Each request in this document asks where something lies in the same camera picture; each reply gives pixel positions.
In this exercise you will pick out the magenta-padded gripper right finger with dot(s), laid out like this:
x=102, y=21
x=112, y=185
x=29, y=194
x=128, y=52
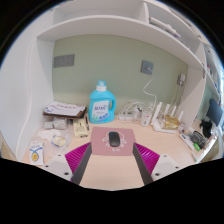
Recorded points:
x=148, y=160

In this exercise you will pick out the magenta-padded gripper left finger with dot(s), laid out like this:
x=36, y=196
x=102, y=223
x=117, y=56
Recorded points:
x=78, y=159

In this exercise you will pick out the black computer mouse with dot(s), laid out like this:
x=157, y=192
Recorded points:
x=114, y=139

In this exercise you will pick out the pink printed mouse pad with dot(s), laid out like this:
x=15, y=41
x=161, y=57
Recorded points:
x=98, y=143

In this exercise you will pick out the small beige box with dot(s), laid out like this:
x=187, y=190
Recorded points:
x=80, y=127

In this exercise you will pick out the clear plastic bags of items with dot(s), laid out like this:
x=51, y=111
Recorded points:
x=56, y=133

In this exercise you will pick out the white router with antennas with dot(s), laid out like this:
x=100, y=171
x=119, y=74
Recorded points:
x=158, y=126

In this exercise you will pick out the clear bottle with white label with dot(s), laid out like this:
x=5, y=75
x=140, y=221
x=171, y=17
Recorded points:
x=146, y=118

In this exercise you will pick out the white yellow packet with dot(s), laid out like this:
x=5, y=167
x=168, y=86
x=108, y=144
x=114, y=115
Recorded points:
x=36, y=153

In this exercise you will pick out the white remote control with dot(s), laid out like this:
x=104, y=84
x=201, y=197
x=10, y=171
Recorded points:
x=186, y=140

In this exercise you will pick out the gold foil bag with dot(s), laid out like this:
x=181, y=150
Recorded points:
x=171, y=122

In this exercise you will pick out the small green packet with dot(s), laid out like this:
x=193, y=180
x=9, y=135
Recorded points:
x=197, y=146

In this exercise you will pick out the stack of books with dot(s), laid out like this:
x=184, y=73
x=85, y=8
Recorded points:
x=63, y=109

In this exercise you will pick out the blue detergent bottle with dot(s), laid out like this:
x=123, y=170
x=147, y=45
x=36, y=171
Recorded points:
x=100, y=106

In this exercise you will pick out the black cloth bundle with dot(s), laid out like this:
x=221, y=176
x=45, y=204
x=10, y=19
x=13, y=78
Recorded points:
x=206, y=127

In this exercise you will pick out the black monitor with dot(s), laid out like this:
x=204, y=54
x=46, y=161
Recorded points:
x=214, y=111

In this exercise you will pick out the white wall charger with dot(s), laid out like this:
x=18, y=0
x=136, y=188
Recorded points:
x=181, y=79

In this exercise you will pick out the dark grey wall socket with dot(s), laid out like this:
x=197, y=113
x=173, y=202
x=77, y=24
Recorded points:
x=147, y=67

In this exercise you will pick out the grey blank wall plate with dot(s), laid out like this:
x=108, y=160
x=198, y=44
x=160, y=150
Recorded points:
x=64, y=61

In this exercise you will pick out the white wall shelf unit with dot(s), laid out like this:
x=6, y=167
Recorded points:
x=116, y=28

